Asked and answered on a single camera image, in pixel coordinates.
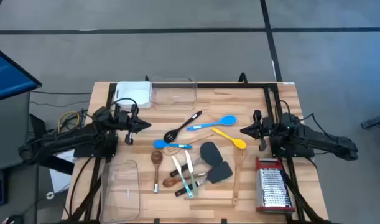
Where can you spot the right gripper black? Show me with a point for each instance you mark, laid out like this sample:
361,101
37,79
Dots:
270,133

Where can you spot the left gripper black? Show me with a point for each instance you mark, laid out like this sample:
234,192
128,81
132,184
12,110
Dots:
130,126

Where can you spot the yellow silicone spoon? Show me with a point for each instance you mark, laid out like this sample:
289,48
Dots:
239,143

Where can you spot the small blue silicone spatula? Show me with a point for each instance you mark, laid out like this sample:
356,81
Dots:
160,144

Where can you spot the large blue silicone spoon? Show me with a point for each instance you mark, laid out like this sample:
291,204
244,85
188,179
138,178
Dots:
227,120

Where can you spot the black slotted spoon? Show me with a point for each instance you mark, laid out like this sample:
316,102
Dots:
171,136

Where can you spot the black rounded turner spatula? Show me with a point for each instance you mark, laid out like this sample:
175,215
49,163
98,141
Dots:
211,153

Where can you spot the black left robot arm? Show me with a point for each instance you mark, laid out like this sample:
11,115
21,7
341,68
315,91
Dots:
84,133

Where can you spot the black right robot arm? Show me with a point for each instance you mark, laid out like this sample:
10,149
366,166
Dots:
326,141

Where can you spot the light wooden slotted spatula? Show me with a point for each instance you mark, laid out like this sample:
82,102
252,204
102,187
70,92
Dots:
239,157

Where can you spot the white plastic bin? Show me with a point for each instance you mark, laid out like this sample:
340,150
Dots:
133,91

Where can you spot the dark wooden spoon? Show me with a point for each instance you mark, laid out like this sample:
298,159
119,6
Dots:
156,157
168,182

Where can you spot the clear plastic container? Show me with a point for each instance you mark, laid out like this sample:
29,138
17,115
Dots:
121,186
174,93

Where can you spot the light wooden slotted spoon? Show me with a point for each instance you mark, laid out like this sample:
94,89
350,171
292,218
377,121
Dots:
202,137

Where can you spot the black square turner spatula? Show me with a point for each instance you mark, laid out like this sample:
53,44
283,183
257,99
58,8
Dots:
220,172

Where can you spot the black curved table clamp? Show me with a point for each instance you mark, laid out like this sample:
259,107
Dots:
243,77

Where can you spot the red steel box grater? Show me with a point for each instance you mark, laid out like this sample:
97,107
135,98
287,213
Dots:
272,186

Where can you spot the white paper sheet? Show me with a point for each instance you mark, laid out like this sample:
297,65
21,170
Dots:
57,180

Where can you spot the white round floor plug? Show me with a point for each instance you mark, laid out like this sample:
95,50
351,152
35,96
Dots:
47,195

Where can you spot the grey computer desk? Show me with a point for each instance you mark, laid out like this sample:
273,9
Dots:
9,133

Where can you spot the computer monitor blue screen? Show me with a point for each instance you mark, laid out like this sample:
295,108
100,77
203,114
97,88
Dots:
6,74

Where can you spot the black computer mouse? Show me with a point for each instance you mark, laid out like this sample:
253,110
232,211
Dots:
15,219

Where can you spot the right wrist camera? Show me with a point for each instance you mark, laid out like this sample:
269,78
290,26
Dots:
269,123

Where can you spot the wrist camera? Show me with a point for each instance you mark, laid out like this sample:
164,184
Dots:
122,117
269,123

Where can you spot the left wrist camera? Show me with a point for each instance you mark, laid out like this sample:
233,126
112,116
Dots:
122,117

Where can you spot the black aluminium table frame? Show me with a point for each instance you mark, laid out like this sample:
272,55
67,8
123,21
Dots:
233,85

